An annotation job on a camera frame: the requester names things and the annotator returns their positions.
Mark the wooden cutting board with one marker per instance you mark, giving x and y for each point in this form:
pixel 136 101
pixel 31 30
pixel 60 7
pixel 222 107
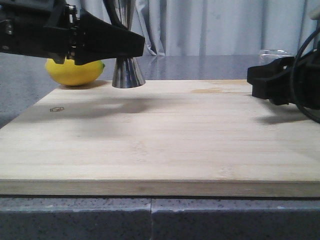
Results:
pixel 166 138

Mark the glass beaker with liquid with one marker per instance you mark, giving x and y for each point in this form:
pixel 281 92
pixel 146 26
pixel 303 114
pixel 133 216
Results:
pixel 267 56

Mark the yellow lemon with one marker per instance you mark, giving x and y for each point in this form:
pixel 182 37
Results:
pixel 69 74

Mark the grey curtain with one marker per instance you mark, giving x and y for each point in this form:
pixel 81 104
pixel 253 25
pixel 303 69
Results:
pixel 222 27

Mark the steel double jigger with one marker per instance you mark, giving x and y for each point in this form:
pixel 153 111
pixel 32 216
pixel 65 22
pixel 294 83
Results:
pixel 127 72

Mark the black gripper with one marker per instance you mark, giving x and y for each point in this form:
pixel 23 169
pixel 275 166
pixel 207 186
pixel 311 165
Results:
pixel 272 81
pixel 48 29

